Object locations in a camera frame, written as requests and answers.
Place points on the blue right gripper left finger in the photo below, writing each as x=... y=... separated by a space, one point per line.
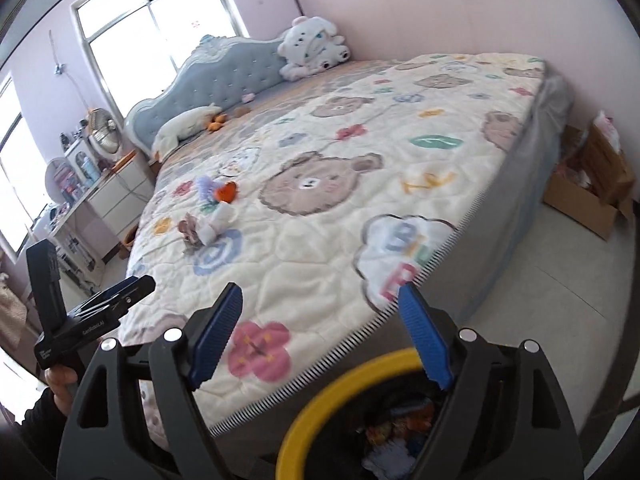
x=213 y=329

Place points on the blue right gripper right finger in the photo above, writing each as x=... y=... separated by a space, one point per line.
x=432 y=349

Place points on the white tissue bag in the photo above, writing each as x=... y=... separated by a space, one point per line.
x=211 y=227

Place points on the yellow rim trash bucket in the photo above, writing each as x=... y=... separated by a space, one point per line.
x=371 y=423

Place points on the left hand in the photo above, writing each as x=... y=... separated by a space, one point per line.
x=59 y=380

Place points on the pink patterned wrapper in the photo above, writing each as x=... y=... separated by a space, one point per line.
x=187 y=227

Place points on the white vanity desk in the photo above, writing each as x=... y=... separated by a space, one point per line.
x=78 y=260

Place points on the dark waste bin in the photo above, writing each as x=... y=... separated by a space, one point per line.
x=127 y=242

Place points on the purple foam fruit net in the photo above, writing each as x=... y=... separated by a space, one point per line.
x=206 y=187

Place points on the side window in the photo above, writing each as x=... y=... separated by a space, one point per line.
x=16 y=219

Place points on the bed with bear quilt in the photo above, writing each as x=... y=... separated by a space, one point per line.
x=350 y=184

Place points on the white drawer nightstand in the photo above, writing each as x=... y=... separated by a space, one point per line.
x=119 y=201

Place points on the round vanity mirror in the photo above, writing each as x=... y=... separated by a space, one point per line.
x=59 y=180

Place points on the white cosmetics cabinet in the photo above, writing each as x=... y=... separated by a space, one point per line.
x=81 y=157

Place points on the orange plush toy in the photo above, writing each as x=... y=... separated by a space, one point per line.
x=217 y=123

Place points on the white goose plush pillow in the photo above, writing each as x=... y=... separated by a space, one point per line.
x=182 y=127

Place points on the brown small plush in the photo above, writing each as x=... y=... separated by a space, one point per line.
x=241 y=111

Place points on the round electric heater fan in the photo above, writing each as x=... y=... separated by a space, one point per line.
x=104 y=134

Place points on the pink small plush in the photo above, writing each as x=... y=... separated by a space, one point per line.
x=247 y=96

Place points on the cardboard box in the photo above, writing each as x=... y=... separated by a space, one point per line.
x=592 y=183

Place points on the blue tufted headboard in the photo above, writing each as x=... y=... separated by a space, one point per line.
x=219 y=71

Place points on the white plush dog toy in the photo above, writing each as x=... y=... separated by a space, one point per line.
x=311 y=46

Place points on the large window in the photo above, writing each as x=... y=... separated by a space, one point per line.
x=136 y=47

